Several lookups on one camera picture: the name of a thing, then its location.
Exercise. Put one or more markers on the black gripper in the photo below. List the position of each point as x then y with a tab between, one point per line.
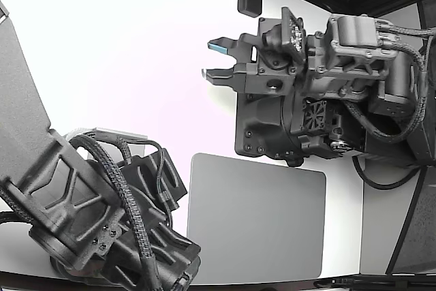
272	81

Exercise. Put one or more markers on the black six-joint robot arm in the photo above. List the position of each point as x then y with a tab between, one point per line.
354	32

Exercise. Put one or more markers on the dark grey idle robot arm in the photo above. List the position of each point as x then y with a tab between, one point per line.
24	117

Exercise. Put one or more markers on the grey rectangular mat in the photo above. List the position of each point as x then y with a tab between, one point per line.
255	219

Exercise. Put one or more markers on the black metal strut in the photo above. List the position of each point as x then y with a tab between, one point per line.
402	233

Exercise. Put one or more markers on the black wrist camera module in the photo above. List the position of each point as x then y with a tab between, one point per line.
293	37

